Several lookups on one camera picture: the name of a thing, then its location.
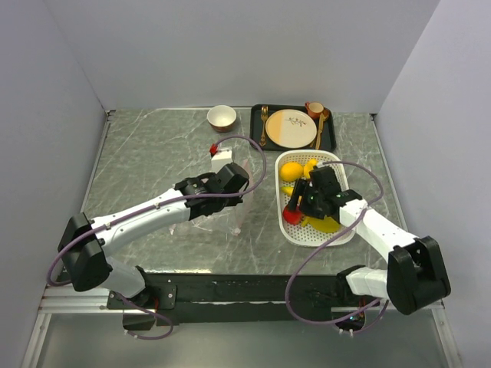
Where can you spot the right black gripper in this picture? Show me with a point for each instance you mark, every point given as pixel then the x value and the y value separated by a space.
pixel 301 188

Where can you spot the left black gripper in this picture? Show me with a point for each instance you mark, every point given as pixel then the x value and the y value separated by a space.
pixel 234 199

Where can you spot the yellow lemon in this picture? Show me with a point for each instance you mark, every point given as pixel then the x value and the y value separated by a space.
pixel 308 167

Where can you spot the clear zip top bag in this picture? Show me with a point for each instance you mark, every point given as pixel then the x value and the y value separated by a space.
pixel 228 220

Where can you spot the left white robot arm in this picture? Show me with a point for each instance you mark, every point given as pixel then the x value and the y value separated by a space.
pixel 88 246

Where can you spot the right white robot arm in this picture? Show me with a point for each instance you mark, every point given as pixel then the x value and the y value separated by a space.
pixel 415 276

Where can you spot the yellow banana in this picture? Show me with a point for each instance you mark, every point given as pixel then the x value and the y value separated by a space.
pixel 288 190

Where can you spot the round yellow orange fruit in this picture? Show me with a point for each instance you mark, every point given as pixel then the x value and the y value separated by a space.
pixel 289 172

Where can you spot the yellow star fruit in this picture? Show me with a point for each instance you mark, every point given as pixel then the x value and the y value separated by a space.
pixel 326 225

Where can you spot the cream and orange plate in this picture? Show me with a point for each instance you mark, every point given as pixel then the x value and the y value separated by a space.
pixel 291 129

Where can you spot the white and brown bowl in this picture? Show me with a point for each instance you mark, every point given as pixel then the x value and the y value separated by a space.
pixel 221 118

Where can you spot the gold spoon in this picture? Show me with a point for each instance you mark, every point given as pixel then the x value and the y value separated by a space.
pixel 321 122

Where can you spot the gold fork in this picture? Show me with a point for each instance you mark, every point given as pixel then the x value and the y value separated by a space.
pixel 264 118

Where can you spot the small orange cup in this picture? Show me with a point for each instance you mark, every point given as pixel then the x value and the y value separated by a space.
pixel 314 109

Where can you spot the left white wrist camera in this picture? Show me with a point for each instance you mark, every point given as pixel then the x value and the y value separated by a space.
pixel 220 156

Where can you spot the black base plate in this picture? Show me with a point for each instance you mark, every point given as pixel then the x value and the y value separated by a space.
pixel 222 314

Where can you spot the aluminium mounting rail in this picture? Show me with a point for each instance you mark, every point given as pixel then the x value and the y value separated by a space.
pixel 73 297

